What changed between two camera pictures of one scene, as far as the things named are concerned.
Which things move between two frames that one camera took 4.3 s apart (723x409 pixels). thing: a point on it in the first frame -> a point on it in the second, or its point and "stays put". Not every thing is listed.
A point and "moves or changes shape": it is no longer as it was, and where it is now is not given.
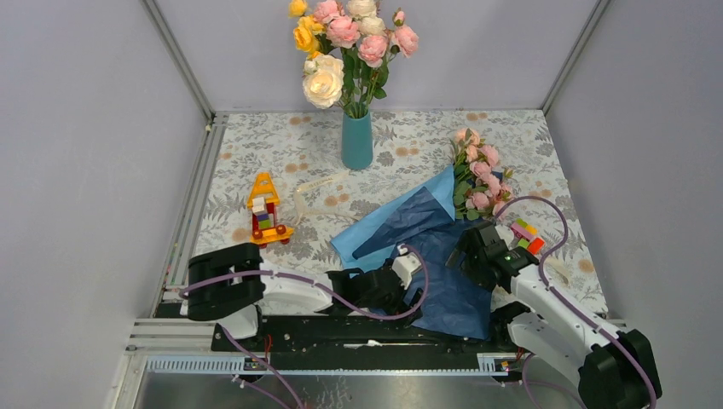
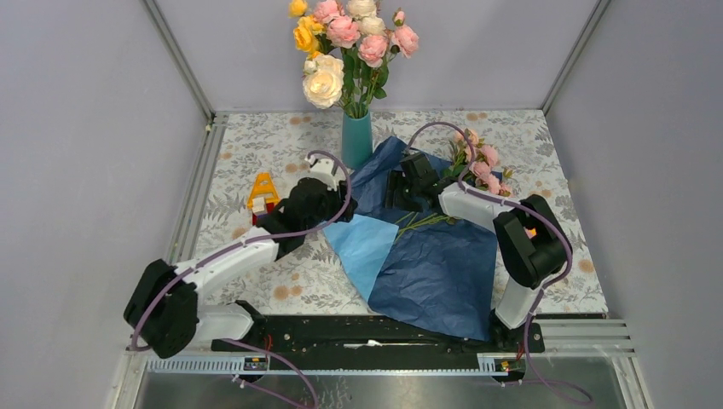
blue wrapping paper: [425, 220] moves or changes shape
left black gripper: [399, 307] -> [338, 197]
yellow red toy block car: [262, 204] stays put
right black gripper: [464, 245] -> [396, 181]
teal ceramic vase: [357, 141] stays put
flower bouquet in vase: [349, 44] stays put
